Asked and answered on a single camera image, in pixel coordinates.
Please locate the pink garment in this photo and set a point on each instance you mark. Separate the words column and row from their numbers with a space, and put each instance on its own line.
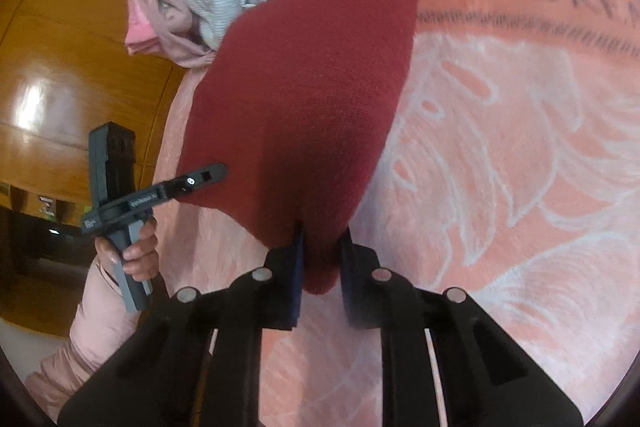
column 160, row 22

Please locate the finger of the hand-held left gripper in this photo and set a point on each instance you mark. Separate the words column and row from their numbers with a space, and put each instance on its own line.
column 200, row 177

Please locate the dark furniture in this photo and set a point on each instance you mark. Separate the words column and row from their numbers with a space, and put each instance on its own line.
column 30, row 247

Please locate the pink printed blanket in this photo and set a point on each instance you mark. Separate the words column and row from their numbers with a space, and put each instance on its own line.
column 500, row 182

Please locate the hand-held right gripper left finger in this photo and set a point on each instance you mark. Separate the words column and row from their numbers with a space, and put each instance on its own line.
column 298, row 287

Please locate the dark red knit sweater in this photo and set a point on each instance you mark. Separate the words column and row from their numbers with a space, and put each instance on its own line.
column 310, row 82

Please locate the person's left hand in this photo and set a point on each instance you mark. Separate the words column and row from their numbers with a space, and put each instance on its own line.
column 142, row 252

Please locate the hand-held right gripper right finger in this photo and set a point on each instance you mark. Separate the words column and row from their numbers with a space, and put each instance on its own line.
column 350, row 287

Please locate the person's left forearm pink sleeve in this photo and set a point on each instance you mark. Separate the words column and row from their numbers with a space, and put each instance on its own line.
column 95, row 342

